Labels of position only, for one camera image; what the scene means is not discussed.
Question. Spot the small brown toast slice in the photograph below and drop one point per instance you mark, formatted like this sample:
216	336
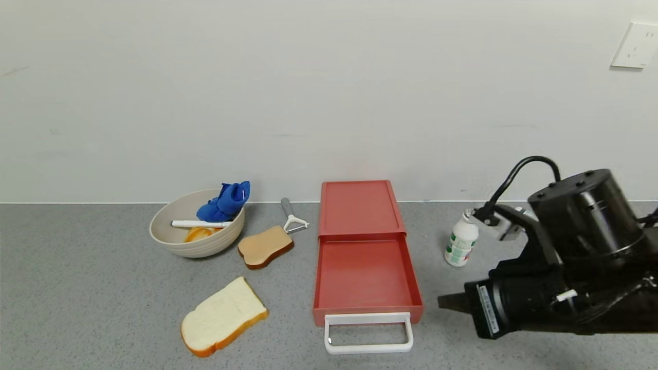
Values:
262	245

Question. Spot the blue cloth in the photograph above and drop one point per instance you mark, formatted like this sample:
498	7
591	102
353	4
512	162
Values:
225	204

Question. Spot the large white bread slice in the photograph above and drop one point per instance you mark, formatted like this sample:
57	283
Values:
222	316

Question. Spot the white pen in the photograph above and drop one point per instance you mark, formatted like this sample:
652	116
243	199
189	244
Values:
198	224

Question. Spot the beige ribbed bowl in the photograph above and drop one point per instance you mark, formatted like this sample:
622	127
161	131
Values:
167	226

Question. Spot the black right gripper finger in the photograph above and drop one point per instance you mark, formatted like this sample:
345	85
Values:
452	302

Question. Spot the white bottle green label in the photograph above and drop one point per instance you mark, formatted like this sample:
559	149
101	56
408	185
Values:
460	244

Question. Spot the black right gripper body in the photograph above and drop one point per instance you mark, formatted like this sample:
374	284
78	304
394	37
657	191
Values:
485	310

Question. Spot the white wall socket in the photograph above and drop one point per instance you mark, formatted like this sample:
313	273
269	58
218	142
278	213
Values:
636	45

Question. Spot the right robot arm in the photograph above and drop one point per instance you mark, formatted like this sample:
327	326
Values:
586	246

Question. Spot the orange round food item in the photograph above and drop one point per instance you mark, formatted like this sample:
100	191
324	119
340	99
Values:
197	234

